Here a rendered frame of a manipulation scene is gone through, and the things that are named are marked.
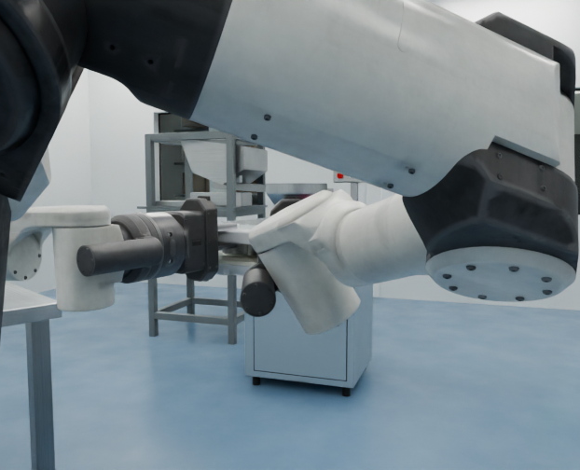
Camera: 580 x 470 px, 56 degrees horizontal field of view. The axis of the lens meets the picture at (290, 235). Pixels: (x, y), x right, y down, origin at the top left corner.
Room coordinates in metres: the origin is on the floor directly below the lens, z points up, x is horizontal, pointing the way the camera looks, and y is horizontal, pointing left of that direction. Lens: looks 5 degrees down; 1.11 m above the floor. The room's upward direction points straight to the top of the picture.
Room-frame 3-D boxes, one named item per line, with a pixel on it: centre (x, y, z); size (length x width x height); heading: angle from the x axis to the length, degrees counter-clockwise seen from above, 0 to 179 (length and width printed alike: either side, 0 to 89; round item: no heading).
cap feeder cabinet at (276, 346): (3.12, -0.13, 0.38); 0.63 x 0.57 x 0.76; 71
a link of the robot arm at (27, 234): (0.65, 0.28, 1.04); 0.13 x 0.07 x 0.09; 79
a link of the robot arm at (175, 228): (0.75, 0.16, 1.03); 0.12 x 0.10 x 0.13; 143
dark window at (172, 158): (6.17, 0.91, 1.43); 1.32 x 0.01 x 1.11; 71
